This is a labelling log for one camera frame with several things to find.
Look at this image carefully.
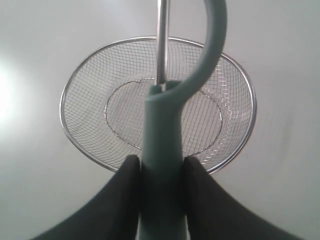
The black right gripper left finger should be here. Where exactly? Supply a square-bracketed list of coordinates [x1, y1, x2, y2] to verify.
[36, 155, 142, 240]

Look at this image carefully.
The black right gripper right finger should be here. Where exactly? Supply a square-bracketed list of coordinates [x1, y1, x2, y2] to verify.
[183, 157, 295, 240]

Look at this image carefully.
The teal handled vegetable peeler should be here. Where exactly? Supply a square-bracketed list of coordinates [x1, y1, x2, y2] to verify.
[139, 0, 227, 240]

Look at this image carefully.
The oval metal wire mesh basket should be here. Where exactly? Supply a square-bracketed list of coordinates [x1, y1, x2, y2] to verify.
[59, 36, 257, 173]

